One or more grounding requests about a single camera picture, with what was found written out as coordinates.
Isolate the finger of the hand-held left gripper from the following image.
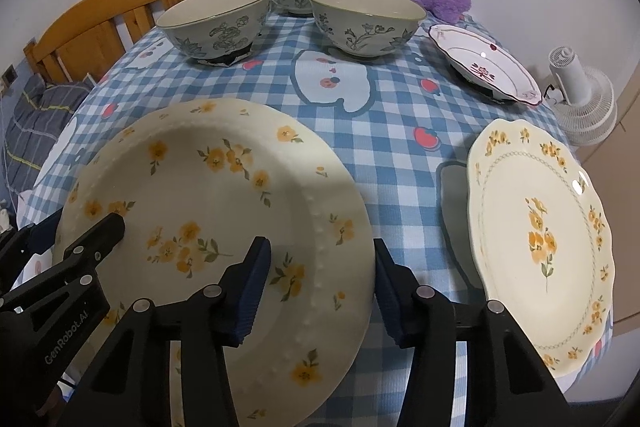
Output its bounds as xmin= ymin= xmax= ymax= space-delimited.
xmin=0 ymin=208 xmax=64 ymax=269
xmin=0 ymin=212 xmax=127 ymax=324

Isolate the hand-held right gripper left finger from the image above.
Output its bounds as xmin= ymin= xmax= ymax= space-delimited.
xmin=75 ymin=234 xmax=273 ymax=427

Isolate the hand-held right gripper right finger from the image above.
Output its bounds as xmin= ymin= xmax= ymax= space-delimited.
xmin=372 ymin=237 xmax=571 ymax=427

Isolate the cream beaded yellow-flower plate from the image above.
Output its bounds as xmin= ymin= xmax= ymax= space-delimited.
xmin=54 ymin=98 xmax=375 ymax=427

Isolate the cream scalloped yellow-flower plate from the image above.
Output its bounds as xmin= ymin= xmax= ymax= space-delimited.
xmin=466 ymin=118 xmax=615 ymax=394

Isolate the white red-trimmed plate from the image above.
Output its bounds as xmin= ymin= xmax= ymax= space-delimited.
xmin=428 ymin=23 xmax=543 ymax=106

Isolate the grey striped cloth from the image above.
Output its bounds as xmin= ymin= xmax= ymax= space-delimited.
xmin=0 ymin=74 xmax=96 ymax=208

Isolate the blue checked printed tablecloth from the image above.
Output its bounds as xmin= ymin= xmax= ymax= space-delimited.
xmin=20 ymin=4 xmax=616 ymax=427

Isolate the beige cabinet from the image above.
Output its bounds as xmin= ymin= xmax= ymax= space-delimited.
xmin=575 ymin=117 xmax=640 ymax=338

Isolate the white standing fan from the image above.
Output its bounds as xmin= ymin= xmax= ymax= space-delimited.
xmin=545 ymin=46 xmax=618 ymax=148

